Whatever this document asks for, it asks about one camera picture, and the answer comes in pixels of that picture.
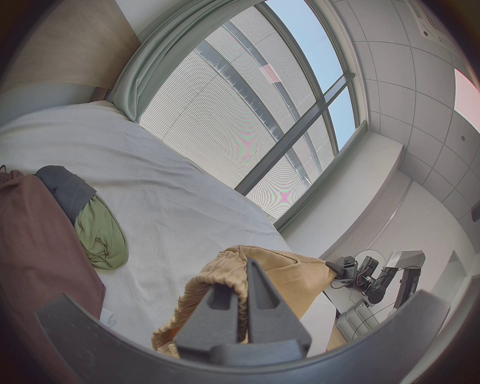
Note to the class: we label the black garment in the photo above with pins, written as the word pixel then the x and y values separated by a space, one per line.
pixel 63 183

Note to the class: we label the white ceiling air vent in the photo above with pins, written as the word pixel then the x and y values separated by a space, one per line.
pixel 431 18

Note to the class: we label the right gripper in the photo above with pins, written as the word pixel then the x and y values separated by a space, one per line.
pixel 348 279

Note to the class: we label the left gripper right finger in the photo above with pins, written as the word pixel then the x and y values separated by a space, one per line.
pixel 273 322

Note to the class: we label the window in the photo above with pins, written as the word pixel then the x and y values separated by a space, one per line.
pixel 210 123

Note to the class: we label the white garment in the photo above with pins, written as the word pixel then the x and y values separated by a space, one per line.
pixel 108 318

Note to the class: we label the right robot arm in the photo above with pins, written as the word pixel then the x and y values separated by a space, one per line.
pixel 375 288

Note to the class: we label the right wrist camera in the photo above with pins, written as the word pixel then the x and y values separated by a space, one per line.
pixel 348 261

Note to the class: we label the brown garment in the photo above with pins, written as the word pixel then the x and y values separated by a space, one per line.
pixel 37 243

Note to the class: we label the grey-green curtain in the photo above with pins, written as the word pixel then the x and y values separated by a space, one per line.
pixel 142 78

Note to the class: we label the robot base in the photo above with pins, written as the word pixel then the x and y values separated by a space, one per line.
pixel 348 322

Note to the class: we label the green garment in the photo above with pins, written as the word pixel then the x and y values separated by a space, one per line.
pixel 101 236

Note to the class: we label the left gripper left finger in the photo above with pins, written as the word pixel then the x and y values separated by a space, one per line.
pixel 210 326

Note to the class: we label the tan shorts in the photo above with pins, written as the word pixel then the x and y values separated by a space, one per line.
pixel 285 277

